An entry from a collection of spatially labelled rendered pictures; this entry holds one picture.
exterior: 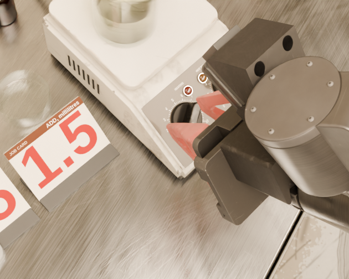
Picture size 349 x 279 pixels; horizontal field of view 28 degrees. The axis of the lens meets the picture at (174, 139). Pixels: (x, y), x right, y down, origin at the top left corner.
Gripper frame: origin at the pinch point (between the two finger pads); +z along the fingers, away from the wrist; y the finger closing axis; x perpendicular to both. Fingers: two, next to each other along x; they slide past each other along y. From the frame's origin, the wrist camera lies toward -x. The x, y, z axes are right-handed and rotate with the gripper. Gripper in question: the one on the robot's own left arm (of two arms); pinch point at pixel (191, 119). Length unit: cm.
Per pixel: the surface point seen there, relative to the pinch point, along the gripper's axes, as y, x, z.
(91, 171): 6.1, 5.9, 12.8
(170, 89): -3.5, 1.9, 8.3
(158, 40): -5.3, -2.3, 9.5
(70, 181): 8.3, 5.5, 13.3
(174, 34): -6.8, -1.9, 9.1
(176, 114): -2.3, 3.8, 7.2
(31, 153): 9.5, 1.0, 14.4
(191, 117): -2.8, 4.0, 5.7
